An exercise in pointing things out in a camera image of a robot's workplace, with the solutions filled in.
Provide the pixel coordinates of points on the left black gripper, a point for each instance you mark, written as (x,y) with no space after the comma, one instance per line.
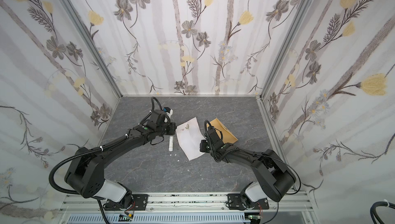
(171,128)

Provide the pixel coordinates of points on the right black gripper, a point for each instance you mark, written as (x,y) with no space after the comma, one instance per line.
(204,145)

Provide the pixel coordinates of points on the white floral letter paper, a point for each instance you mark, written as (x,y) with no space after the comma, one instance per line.
(189,138)

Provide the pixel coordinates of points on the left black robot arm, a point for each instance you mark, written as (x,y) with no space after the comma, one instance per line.
(86,174)

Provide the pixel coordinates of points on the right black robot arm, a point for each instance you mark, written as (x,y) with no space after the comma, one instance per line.
(273,176)

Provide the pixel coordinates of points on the brown kraft envelope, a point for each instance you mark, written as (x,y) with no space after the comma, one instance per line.
(223,131)

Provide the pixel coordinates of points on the white glue stick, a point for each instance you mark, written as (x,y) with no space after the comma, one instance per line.
(171,143)

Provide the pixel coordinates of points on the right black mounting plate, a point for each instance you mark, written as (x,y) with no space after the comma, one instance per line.
(237,201)

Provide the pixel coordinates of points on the black mounting plate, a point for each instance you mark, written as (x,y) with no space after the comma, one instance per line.
(137,202)
(237,201)

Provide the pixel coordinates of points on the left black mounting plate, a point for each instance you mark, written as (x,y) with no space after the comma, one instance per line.
(137,202)

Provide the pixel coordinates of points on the white perforated cable duct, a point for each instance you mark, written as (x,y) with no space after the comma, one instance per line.
(179,218)

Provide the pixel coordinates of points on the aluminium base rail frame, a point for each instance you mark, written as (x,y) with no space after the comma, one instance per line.
(215,203)

